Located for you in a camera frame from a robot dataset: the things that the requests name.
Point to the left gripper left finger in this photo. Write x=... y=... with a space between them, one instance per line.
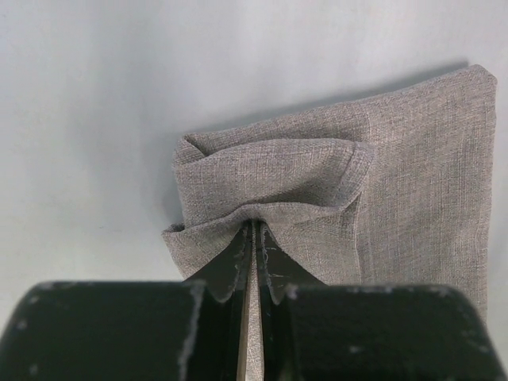
x=94 y=330

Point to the grey cloth napkin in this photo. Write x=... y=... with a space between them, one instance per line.
x=393 y=189

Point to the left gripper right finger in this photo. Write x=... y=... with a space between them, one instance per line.
x=312 y=331

